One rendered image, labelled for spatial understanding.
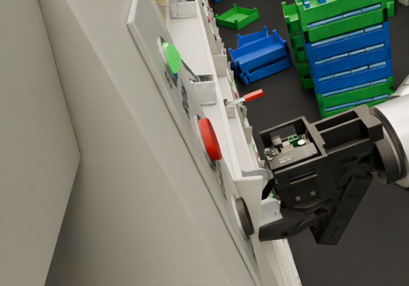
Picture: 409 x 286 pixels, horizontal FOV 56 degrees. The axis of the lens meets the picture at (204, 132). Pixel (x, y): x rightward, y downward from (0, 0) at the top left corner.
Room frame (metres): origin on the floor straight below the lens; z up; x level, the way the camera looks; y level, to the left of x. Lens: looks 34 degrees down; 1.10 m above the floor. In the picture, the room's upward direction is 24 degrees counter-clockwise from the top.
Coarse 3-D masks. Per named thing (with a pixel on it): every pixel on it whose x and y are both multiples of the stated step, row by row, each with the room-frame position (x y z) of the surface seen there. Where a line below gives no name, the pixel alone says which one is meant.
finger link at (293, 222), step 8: (288, 208) 0.27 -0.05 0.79; (288, 216) 0.26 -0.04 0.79; (296, 216) 0.26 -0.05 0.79; (304, 216) 0.26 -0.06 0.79; (312, 216) 0.26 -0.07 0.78; (272, 224) 0.26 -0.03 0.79; (280, 224) 0.26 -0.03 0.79; (288, 224) 0.25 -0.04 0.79; (296, 224) 0.25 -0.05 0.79; (304, 224) 0.25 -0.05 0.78; (312, 224) 0.25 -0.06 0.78; (264, 232) 0.26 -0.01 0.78; (272, 232) 0.26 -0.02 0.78; (280, 232) 0.25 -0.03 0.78; (288, 232) 0.25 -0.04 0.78; (296, 232) 0.25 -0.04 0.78; (264, 240) 0.26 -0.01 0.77
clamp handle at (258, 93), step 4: (252, 92) 0.60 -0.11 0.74; (256, 92) 0.59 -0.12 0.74; (260, 92) 0.59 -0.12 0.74; (244, 96) 0.60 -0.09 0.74; (248, 96) 0.59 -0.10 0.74; (252, 96) 0.59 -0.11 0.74; (256, 96) 0.59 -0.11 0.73; (260, 96) 0.59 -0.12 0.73; (236, 100) 0.60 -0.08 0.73; (240, 100) 0.59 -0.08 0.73; (244, 100) 0.59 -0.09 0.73; (248, 100) 0.59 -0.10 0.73; (228, 104) 0.60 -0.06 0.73; (232, 104) 0.59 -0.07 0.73; (236, 104) 0.59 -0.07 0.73
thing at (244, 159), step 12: (216, 60) 0.76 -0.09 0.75; (216, 72) 0.76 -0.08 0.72; (228, 84) 0.72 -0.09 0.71; (228, 96) 0.67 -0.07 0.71; (228, 120) 0.58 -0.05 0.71; (240, 132) 0.54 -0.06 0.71; (240, 144) 0.51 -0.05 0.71; (240, 156) 0.47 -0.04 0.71; (240, 168) 0.45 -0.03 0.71; (252, 168) 0.44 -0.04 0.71; (276, 252) 0.29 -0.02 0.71; (276, 264) 0.27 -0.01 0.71; (276, 276) 0.26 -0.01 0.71
